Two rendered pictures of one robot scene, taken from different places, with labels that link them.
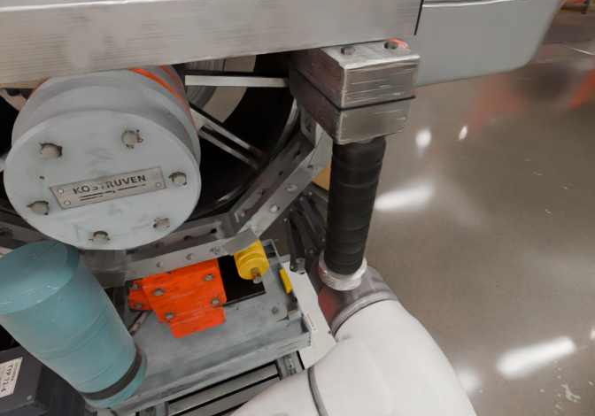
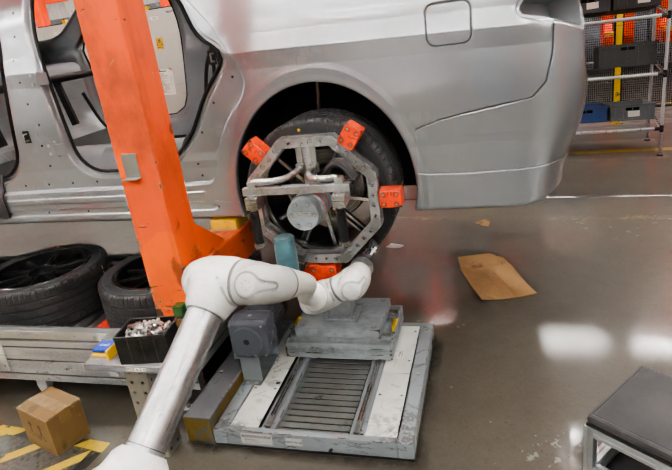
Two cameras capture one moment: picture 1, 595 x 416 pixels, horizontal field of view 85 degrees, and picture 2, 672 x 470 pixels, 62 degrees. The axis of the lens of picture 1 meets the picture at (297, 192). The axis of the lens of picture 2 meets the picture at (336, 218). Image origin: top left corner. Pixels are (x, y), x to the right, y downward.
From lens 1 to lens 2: 1.87 m
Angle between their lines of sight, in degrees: 38
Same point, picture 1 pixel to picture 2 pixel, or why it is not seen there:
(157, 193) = (310, 217)
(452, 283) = (532, 374)
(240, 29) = (320, 189)
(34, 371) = not seen: hidden behind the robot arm
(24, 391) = not seen: hidden behind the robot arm
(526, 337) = (557, 413)
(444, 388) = (355, 272)
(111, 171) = (303, 210)
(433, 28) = (447, 183)
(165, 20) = (310, 188)
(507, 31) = (497, 185)
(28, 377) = not seen: hidden behind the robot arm
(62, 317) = (286, 249)
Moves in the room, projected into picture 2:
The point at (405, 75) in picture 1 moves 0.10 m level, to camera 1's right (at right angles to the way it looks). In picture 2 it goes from (341, 197) to (365, 199)
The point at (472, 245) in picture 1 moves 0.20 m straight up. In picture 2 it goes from (578, 360) to (579, 320)
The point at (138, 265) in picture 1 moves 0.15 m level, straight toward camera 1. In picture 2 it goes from (309, 256) to (309, 271)
